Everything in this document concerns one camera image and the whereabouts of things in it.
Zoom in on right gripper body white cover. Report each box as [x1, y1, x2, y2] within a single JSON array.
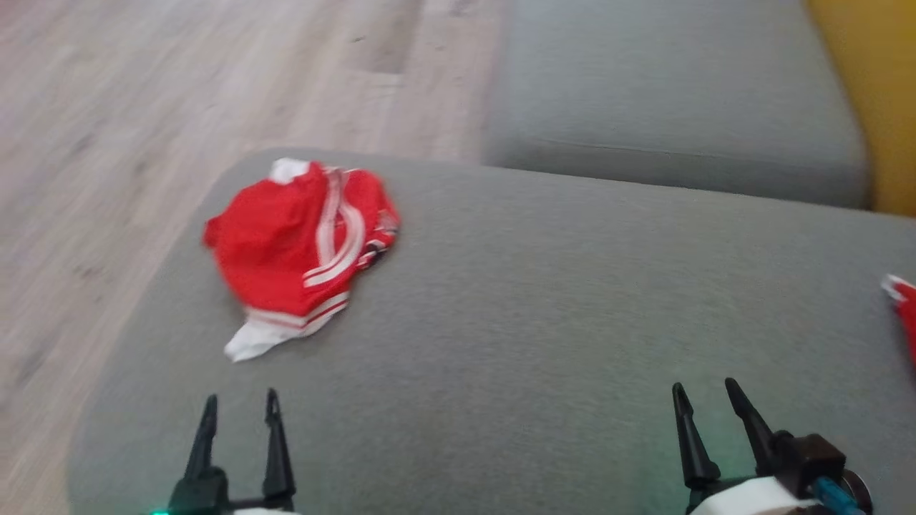
[[686, 475, 824, 515]]

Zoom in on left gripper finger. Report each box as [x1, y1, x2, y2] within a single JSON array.
[[262, 388, 296, 501], [184, 394, 219, 480]]

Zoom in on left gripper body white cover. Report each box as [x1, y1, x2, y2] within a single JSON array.
[[152, 469, 301, 515]]

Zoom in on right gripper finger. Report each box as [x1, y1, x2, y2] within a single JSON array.
[[671, 383, 721, 489], [725, 378, 779, 476]]

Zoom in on red garment with white bands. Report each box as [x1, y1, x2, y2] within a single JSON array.
[[882, 274, 916, 366]]

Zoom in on red shorts with white stripes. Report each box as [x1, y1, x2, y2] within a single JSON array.
[[203, 157, 401, 363]]

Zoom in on large grey sofa seat cushion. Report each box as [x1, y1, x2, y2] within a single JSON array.
[[66, 148, 916, 515]]

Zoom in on small grey sofa cushion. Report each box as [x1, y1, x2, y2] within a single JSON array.
[[481, 0, 872, 210]]

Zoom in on yellow upholstered backrest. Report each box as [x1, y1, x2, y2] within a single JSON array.
[[807, 0, 916, 217]]

